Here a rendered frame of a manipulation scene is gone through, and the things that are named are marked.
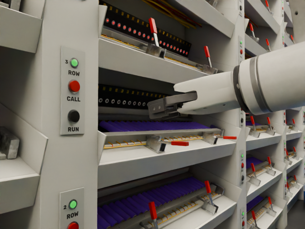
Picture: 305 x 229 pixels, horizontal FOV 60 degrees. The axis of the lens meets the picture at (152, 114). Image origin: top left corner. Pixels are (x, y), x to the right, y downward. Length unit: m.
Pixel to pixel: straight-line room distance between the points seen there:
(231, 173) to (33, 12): 0.77
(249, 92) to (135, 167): 0.25
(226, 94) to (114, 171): 0.22
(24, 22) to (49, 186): 0.21
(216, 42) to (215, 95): 0.63
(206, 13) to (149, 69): 0.33
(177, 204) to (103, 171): 0.35
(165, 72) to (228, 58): 0.42
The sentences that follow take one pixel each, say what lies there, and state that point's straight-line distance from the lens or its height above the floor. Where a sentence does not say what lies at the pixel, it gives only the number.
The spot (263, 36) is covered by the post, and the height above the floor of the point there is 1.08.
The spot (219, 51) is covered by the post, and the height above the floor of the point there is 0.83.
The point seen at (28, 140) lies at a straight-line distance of 0.39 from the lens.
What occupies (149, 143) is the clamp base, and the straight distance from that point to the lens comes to 0.57.
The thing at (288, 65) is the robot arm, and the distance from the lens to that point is 0.37.
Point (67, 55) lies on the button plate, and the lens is 0.40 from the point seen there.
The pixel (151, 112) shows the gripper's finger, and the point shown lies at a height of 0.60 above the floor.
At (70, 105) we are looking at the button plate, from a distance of 0.39.
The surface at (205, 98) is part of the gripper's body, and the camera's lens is 0.40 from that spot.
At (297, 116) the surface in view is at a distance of 2.31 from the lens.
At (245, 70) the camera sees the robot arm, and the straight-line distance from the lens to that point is 0.39.
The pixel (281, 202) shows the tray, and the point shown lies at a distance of 1.67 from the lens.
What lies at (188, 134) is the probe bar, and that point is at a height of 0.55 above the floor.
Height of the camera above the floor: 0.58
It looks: 2 degrees up
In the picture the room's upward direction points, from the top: straight up
